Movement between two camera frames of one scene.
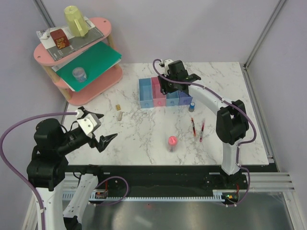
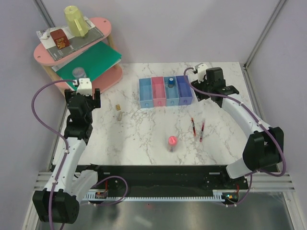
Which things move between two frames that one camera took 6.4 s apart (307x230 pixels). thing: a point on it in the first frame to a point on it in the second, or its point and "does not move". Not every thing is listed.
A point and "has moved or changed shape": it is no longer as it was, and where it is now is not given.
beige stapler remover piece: [120, 116] does not move
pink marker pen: [202, 130] does not move
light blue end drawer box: [145, 93] does not move
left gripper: [103, 141] to [95, 102]
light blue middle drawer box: [172, 98] does not move
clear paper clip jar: [79, 74] does not move
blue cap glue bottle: [192, 107] has moved or changed shape
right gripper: [164, 87] to [200, 96]
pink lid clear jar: [172, 141] does not move
